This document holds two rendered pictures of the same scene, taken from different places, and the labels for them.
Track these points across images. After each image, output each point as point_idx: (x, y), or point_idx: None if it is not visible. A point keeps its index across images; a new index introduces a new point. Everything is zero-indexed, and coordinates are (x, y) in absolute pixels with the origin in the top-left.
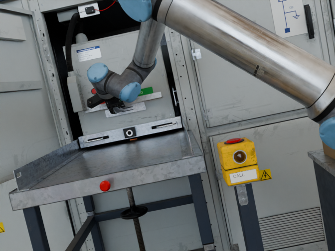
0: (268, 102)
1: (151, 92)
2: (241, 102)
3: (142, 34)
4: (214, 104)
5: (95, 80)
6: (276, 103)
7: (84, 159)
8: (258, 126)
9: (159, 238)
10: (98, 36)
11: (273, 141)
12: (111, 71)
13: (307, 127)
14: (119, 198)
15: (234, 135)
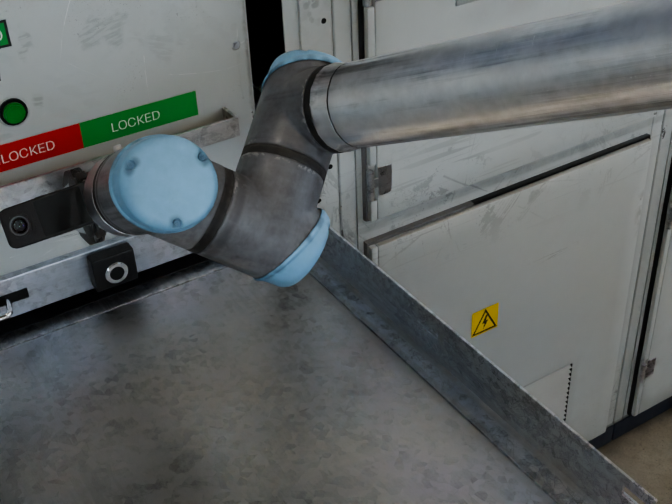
0: (534, 129)
1: (192, 113)
2: (471, 136)
3: (477, 112)
4: (400, 149)
5: (175, 230)
6: (552, 130)
7: (62, 474)
8: (495, 196)
9: None
10: None
11: (522, 231)
12: (221, 173)
13: (598, 185)
14: None
15: (435, 233)
